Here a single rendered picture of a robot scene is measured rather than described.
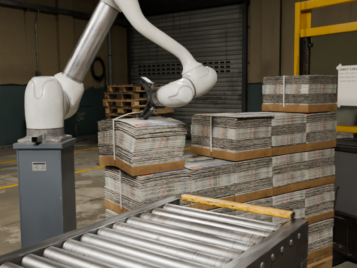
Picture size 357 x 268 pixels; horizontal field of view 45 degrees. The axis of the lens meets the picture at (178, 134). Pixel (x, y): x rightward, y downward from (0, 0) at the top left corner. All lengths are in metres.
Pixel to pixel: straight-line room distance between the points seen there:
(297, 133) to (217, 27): 7.41
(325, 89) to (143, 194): 1.39
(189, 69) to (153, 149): 0.40
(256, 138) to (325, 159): 0.64
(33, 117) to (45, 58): 8.01
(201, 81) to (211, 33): 8.08
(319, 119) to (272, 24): 6.59
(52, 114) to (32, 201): 0.37
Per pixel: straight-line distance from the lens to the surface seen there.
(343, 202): 3.46
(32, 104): 1.86
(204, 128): 2.45
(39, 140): 1.83
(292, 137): 2.60
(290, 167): 2.62
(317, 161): 2.81
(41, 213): 1.91
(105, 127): 2.15
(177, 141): 2.03
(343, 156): 3.40
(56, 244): 1.26
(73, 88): 2.03
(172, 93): 1.78
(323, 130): 2.81
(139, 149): 1.93
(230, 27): 9.72
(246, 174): 2.36
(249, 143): 2.35
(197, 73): 1.88
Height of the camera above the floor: 1.22
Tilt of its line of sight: 6 degrees down
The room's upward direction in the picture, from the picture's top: 1 degrees counter-clockwise
